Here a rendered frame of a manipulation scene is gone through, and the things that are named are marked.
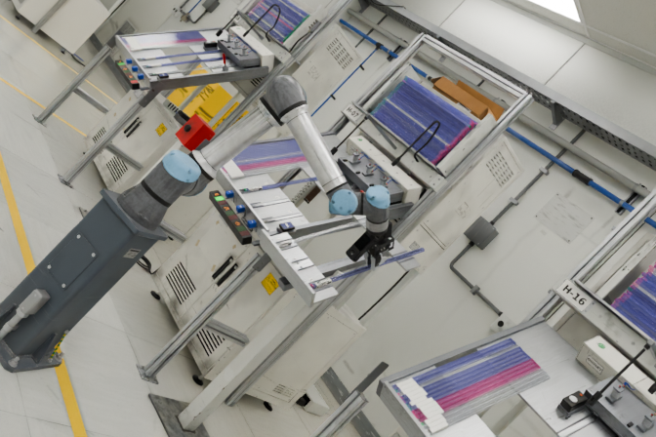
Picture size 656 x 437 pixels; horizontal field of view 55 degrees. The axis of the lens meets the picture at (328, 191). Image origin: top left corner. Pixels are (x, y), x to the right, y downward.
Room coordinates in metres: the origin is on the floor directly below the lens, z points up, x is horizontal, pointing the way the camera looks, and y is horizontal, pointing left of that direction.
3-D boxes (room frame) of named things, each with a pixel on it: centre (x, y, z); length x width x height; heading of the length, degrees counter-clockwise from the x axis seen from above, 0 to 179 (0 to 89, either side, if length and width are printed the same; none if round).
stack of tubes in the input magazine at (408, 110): (2.95, -0.10, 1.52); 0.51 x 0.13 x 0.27; 47
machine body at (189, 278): (3.08, -0.14, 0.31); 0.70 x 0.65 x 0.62; 47
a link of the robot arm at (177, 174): (1.92, 0.37, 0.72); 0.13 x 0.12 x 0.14; 176
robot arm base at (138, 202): (1.91, 0.37, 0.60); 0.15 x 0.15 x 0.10
